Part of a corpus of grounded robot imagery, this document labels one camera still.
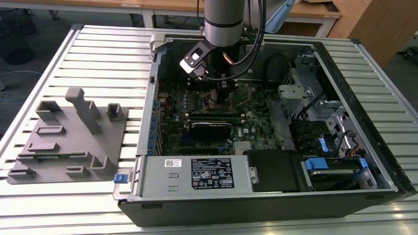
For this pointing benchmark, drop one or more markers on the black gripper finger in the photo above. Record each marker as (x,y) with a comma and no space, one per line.
(223,95)

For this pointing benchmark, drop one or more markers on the CPU socket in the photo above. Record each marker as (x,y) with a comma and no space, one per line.
(206,107)

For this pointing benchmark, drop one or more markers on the large silver capacitor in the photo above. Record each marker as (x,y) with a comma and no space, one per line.
(254,88)

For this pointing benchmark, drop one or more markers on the green motherboard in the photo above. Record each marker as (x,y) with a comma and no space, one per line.
(258,122)

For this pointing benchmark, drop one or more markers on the black graphics card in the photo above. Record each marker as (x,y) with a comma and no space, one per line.
(210,132)

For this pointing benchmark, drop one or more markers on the silver drive cage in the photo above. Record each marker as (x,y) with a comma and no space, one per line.
(291,91)

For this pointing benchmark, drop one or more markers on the silver chipset heatsink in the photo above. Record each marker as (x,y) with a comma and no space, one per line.
(243,145)

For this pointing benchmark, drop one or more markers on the grey case latch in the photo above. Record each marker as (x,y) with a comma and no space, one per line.
(156,41)

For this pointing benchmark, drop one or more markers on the black plastic shroud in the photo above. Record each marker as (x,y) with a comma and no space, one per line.
(274,171)

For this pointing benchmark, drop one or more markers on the blue drive latch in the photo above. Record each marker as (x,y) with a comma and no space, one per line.
(323,144)

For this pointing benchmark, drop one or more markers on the hard disk in blue carrier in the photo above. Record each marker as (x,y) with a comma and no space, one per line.
(315,163)

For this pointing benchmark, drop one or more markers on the grey power supply unit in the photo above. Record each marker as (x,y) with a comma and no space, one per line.
(156,181)

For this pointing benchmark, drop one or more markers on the blue case latch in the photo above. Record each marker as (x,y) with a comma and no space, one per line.
(120,178)

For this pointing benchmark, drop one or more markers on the grey parts rack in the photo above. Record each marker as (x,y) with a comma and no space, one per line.
(81,147)

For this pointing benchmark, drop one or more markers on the black open PC case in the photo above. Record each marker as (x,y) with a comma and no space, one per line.
(228,215)

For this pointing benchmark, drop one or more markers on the wooden cabinet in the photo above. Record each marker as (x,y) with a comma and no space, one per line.
(375,24)

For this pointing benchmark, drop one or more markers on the black office chair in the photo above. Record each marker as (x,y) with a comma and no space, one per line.
(17,52)

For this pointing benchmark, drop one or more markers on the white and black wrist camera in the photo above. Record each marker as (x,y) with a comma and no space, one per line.
(192,57)

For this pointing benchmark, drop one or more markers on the wooden desk white frame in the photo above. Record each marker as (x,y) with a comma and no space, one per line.
(136,3)
(310,12)

